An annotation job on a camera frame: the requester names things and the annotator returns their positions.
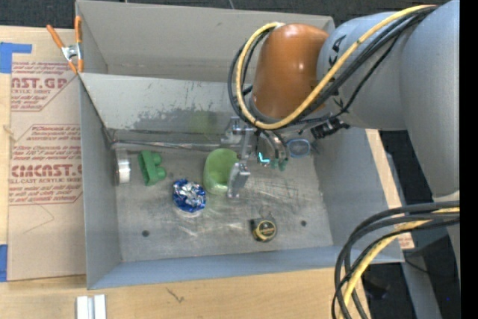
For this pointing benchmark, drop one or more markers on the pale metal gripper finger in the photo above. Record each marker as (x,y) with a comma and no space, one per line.
(233,131)
(238,179)

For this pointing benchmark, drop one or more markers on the light green cup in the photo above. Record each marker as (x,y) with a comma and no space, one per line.
(216,170)

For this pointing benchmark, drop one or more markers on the blue and silver crumpled packet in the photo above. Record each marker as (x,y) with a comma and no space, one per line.
(189,195)

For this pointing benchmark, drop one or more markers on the black and yellow tape measure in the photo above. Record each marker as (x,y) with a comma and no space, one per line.
(264,230)

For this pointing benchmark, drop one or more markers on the dark green toy block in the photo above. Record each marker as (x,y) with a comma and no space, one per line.
(151,168)

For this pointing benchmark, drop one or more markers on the grey metal bin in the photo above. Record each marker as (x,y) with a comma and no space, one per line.
(157,235)

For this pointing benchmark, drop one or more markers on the brown cardboard board red print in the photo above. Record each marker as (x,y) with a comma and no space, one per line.
(45,220)

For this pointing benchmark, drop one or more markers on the black cylinder on white bracket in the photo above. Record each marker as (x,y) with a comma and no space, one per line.
(328,129)

